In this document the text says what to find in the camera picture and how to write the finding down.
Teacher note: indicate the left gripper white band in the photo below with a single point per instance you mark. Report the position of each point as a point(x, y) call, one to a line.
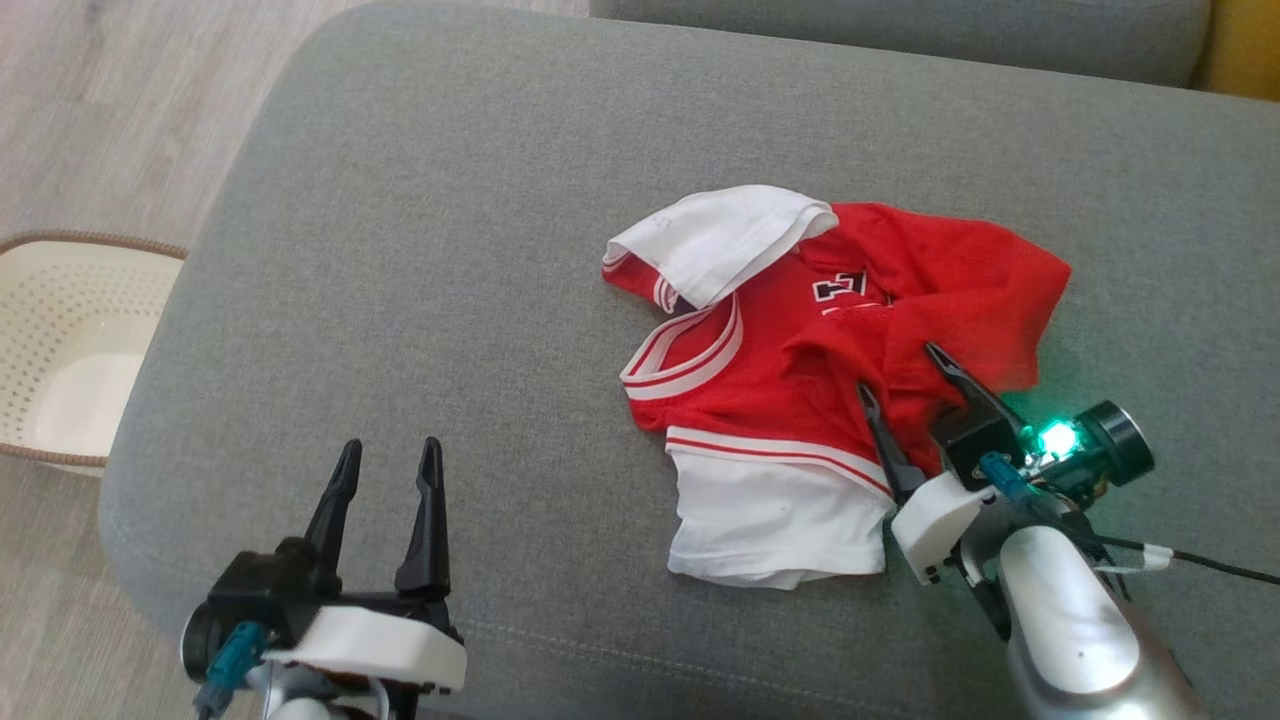
point(370, 640)

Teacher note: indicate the grey sofa seat cushion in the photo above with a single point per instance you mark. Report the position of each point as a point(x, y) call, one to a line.
point(900, 35)

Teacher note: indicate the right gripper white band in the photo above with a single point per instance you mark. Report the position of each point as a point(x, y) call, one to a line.
point(935, 525)

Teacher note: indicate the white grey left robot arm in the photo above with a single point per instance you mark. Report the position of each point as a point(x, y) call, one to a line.
point(300, 710)

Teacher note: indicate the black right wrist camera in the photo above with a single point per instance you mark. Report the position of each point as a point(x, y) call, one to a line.
point(1115, 445)

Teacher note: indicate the cream perforated laundry basket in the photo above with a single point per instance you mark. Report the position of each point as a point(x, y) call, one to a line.
point(70, 330)

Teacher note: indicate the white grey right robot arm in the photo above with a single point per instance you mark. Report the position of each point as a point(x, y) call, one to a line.
point(1080, 630)

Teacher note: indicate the grey and yellow sofa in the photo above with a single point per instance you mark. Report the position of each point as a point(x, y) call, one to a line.
point(450, 250)

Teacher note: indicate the yellow sofa back cushion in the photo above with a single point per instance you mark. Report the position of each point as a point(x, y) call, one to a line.
point(1245, 45)

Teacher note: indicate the red jersey with white sleeves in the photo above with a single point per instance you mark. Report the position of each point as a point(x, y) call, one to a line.
point(800, 400)

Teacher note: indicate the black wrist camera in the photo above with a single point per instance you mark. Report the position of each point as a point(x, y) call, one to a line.
point(190, 640)
point(1115, 445)

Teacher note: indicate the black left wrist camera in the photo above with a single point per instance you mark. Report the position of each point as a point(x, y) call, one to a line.
point(190, 640)

